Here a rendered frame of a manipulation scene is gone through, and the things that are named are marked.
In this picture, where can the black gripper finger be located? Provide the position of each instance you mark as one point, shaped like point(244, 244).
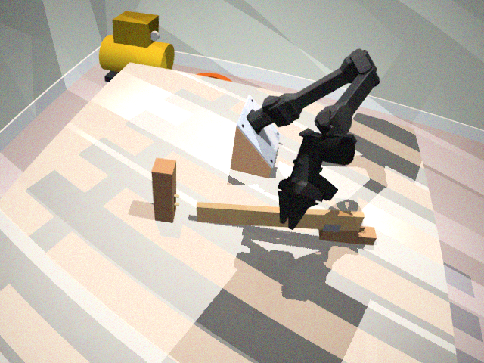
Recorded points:
point(297, 208)
point(284, 199)

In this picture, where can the long wooden rail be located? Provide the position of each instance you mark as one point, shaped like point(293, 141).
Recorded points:
point(268, 216)

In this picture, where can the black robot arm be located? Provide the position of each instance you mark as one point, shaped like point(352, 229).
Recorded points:
point(333, 144)

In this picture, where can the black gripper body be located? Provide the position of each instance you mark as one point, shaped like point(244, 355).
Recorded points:
point(299, 183)

